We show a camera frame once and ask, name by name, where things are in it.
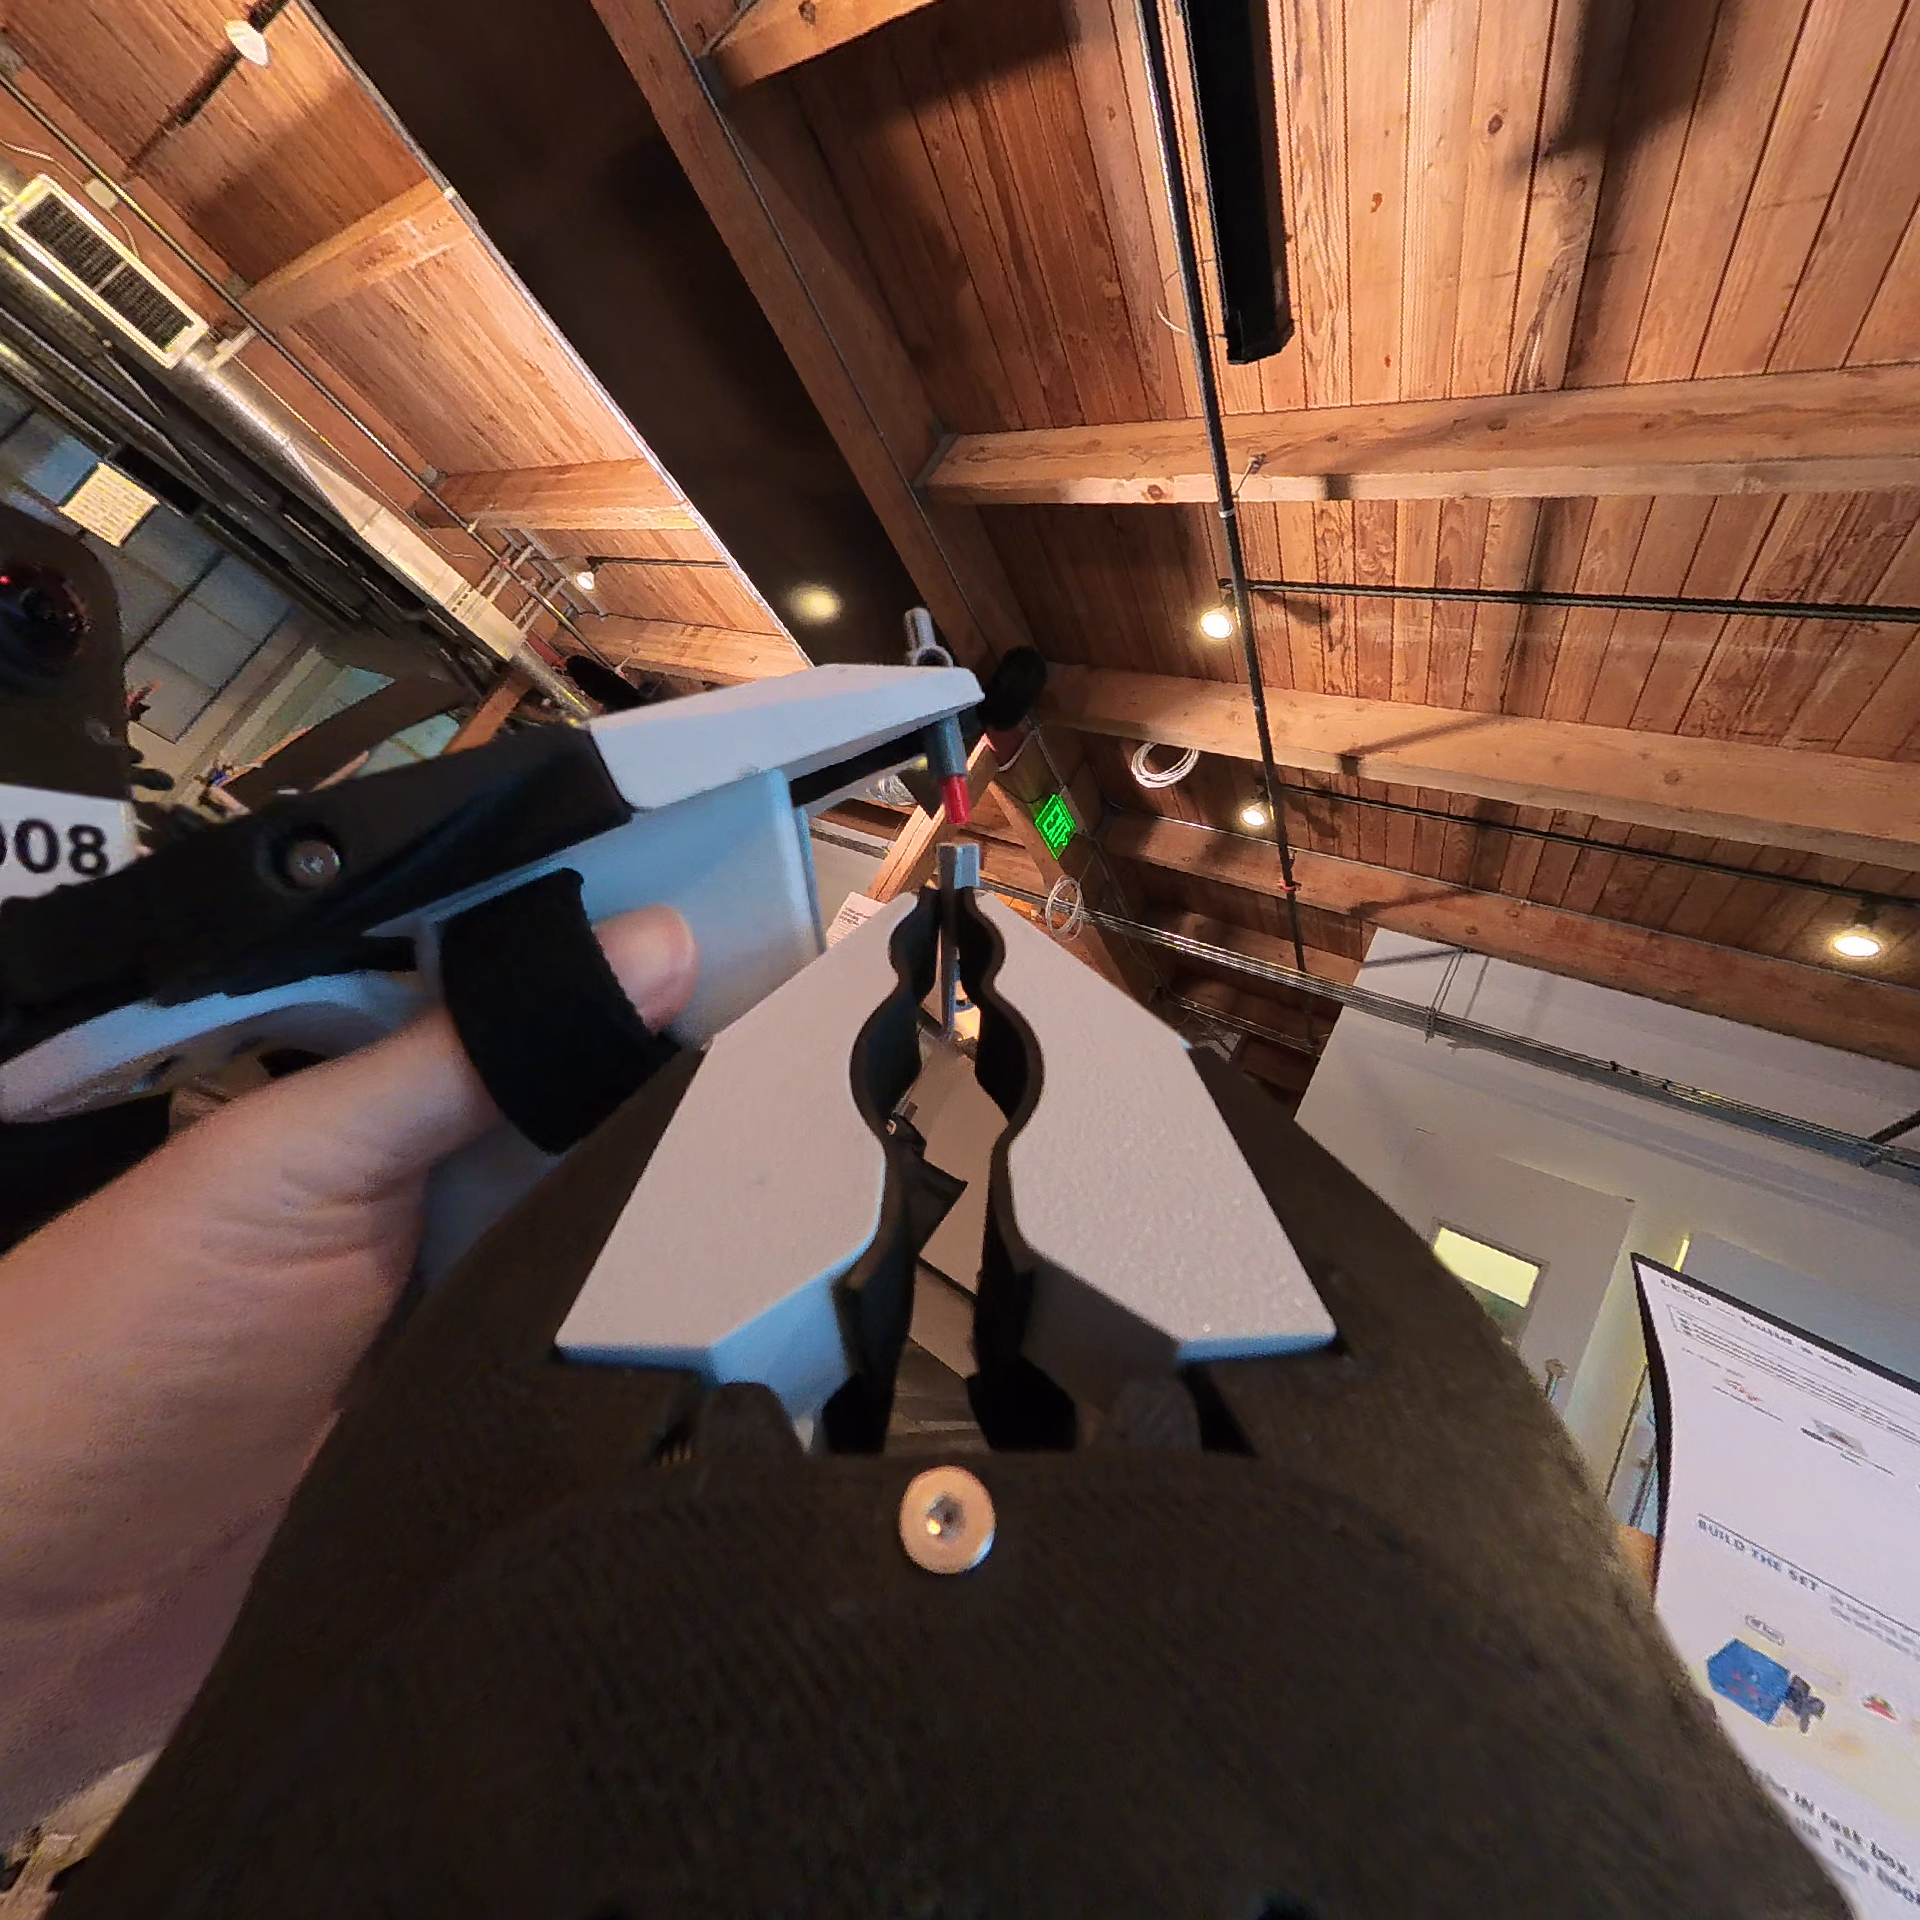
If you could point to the black round speaker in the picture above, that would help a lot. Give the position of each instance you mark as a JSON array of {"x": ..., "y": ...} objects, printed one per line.
[{"x": 1019, "y": 683}]

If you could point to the white air vent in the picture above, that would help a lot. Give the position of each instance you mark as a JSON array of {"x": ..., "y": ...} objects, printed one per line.
[{"x": 105, "y": 270}]

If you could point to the white paper notice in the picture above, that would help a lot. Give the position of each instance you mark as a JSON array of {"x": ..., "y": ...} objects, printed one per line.
[{"x": 855, "y": 918}]

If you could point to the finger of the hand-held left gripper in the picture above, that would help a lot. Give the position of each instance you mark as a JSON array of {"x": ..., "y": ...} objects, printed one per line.
[
  {"x": 779, "y": 727},
  {"x": 751, "y": 886}
]

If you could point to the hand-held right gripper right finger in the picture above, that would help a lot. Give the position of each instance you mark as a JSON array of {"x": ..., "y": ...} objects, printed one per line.
[{"x": 1155, "y": 1200}]

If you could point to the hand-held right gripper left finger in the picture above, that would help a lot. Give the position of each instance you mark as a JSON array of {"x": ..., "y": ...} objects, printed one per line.
[{"x": 735, "y": 1200}]

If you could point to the black ceiling pipe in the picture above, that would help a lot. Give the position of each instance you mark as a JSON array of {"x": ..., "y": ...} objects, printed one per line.
[{"x": 1262, "y": 720}]

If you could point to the grey sleeve with dark pin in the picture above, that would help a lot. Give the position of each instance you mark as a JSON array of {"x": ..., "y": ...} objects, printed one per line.
[{"x": 958, "y": 867}]

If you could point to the grey connector red-tipped axle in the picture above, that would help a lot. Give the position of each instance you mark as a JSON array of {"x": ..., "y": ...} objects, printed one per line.
[{"x": 945, "y": 757}]

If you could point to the black linear ceiling fixture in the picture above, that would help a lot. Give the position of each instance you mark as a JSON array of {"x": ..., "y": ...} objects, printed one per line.
[{"x": 1254, "y": 182}]

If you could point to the green exit sign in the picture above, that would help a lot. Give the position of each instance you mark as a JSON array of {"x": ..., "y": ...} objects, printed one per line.
[{"x": 1055, "y": 821}]

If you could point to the white instruction sheet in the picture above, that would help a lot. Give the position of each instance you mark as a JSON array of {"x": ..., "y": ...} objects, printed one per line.
[{"x": 1799, "y": 1501}]

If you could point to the wooden post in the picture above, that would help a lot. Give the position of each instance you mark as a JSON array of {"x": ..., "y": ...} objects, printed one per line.
[{"x": 915, "y": 848}]

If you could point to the silver air duct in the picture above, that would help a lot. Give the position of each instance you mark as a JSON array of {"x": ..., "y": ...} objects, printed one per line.
[{"x": 375, "y": 517}]

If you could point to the person's left forearm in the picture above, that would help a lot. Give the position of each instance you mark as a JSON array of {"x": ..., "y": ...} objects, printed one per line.
[{"x": 75, "y": 1725}]

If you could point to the person's left hand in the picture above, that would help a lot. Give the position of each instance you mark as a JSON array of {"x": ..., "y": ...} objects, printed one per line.
[{"x": 224, "y": 1319}]

